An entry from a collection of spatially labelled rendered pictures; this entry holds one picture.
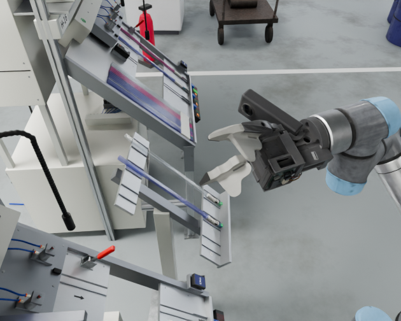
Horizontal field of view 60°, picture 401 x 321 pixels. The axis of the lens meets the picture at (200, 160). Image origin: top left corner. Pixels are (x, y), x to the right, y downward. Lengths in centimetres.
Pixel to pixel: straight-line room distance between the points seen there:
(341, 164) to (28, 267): 69
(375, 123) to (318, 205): 191
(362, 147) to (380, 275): 174
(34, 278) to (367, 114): 74
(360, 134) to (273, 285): 159
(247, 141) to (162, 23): 407
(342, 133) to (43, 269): 68
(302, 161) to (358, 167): 17
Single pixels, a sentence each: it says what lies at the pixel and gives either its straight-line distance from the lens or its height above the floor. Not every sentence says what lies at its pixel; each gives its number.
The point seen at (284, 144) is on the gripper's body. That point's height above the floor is 152.
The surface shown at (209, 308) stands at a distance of 123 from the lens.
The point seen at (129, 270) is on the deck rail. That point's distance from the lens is 108.
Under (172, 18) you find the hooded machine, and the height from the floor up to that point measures 22.
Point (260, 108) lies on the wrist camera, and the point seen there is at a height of 153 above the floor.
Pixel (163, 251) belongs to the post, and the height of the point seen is 57.
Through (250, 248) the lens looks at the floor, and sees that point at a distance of 222.
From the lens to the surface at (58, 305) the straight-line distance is 95.
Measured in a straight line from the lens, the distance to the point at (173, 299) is 116.
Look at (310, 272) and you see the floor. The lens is 222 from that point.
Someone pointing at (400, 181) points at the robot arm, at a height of 134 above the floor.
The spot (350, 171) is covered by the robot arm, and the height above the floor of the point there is 141.
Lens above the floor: 187
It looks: 44 degrees down
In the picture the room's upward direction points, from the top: straight up
